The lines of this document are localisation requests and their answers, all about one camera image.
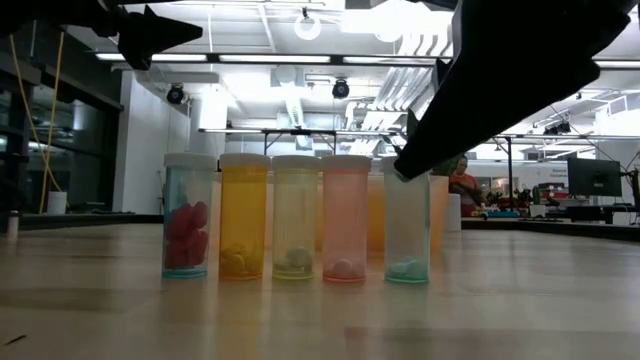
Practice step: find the small yellow-green pill bottle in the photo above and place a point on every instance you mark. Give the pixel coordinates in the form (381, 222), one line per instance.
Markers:
(296, 215)

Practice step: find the black office desk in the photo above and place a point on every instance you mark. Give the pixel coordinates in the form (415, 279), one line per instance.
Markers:
(600, 212)

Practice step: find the blue bottle with red pills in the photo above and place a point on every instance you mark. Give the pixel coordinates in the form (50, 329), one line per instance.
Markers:
(187, 235)

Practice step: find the small pink pill bottle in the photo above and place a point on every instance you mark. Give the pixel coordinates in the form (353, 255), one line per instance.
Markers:
(346, 215)

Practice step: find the black ceiling spotlight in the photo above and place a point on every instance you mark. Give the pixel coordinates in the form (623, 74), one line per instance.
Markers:
(557, 129)
(340, 89)
(176, 94)

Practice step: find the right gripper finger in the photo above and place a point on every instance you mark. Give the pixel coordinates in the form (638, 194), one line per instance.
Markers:
(441, 75)
(500, 80)

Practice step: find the black overhead light bar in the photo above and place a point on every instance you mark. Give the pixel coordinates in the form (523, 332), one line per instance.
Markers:
(275, 58)

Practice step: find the small teal pill bottle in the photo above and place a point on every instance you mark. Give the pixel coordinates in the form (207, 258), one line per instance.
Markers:
(407, 225)

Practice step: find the large black computer monitor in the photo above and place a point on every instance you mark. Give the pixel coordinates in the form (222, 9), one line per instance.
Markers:
(595, 177)

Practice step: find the person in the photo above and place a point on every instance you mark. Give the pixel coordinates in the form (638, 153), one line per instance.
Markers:
(462, 187)

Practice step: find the small orange pill bottle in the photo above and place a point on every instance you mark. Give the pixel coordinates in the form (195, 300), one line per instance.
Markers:
(244, 215)

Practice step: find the white cylinder container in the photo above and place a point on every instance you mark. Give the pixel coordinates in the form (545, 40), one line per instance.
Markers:
(56, 204)

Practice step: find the small white post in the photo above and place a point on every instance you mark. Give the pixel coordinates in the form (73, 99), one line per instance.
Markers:
(12, 227)

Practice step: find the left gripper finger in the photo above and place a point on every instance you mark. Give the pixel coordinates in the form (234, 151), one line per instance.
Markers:
(150, 35)

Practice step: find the orange translucent plastic bin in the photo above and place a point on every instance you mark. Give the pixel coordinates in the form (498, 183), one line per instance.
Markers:
(376, 215)

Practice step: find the small black sliver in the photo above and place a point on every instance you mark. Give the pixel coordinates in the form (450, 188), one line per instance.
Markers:
(15, 341)

